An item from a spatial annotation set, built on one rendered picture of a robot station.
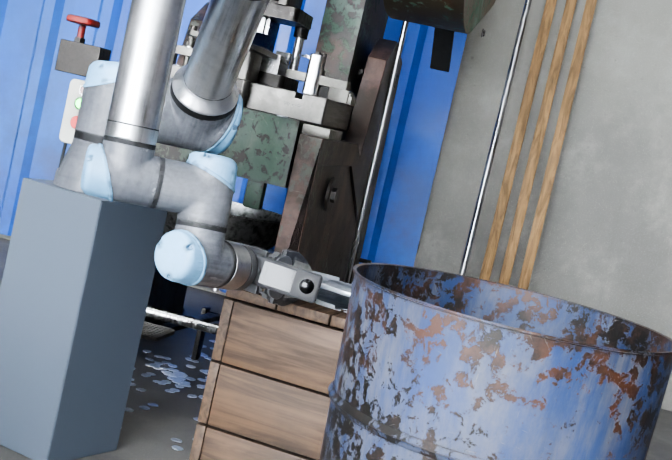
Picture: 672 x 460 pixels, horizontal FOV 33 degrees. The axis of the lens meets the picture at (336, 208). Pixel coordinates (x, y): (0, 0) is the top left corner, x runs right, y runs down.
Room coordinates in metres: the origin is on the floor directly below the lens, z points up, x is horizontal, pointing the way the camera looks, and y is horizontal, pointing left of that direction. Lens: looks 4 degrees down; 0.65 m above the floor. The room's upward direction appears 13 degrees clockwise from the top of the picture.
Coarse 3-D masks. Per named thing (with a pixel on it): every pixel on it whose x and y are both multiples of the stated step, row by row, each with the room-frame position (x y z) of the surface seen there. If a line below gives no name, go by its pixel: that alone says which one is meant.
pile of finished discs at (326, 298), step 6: (318, 294) 1.98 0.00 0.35; (324, 294) 1.99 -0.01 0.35; (330, 294) 2.01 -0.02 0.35; (336, 294) 1.99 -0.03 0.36; (318, 300) 1.88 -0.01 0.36; (324, 300) 1.93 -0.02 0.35; (330, 300) 1.94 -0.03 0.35; (336, 300) 1.96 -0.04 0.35; (342, 300) 1.95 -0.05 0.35; (348, 300) 1.95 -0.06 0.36; (330, 306) 1.87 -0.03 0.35; (336, 306) 1.89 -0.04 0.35; (342, 306) 1.91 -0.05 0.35
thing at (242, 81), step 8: (192, 32) 2.35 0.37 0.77; (256, 48) 2.38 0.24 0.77; (264, 48) 2.48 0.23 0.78; (248, 56) 2.45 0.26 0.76; (256, 56) 2.46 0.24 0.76; (264, 56) 2.54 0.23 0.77; (272, 56) 2.52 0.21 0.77; (248, 64) 2.45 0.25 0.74; (256, 64) 2.48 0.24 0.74; (240, 72) 2.45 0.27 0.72; (248, 72) 2.45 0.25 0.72; (256, 72) 2.49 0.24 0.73; (240, 80) 2.45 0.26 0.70; (248, 80) 2.45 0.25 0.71; (256, 80) 2.51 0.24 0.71; (240, 88) 2.45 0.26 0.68; (248, 88) 2.46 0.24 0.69
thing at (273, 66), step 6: (264, 60) 2.57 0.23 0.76; (270, 60) 2.57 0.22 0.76; (276, 60) 2.57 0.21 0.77; (282, 60) 2.59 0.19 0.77; (288, 60) 2.64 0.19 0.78; (264, 66) 2.57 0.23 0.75; (270, 66) 2.57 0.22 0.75; (276, 66) 2.57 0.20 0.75; (282, 66) 2.60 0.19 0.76; (288, 66) 2.66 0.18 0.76; (270, 72) 2.57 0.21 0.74; (276, 72) 2.57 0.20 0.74; (282, 72) 2.61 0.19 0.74
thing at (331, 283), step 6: (324, 276) 2.09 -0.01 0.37; (330, 276) 2.10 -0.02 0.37; (324, 282) 1.95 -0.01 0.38; (330, 282) 1.94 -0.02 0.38; (336, 282) 1.96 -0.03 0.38; (342, 282) 2.00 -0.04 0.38; (324, 288) 1.83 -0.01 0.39; (330, 288) 1.83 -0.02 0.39; (336, 288) 1.83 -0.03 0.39; (342, 288) 1.91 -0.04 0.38; (348, 288) 1.91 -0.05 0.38; (342, 294) 1.82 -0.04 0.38; (348, 294) 1.82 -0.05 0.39
